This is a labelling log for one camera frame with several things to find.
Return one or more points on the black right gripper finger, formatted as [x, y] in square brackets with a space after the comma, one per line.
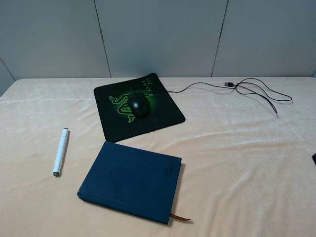
[314, 158]

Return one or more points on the black computer mouse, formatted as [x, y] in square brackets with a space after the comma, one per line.
[139, 105]

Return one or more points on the white marker pen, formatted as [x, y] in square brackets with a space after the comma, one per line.
[60, 152]

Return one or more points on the dark blue notebook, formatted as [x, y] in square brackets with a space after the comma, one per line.
[132, 181]

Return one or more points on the brown ribbon bookmark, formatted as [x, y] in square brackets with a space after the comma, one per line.
[179, 218]

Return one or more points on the black green Razer mousepad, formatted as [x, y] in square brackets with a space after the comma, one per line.
[117, 119]

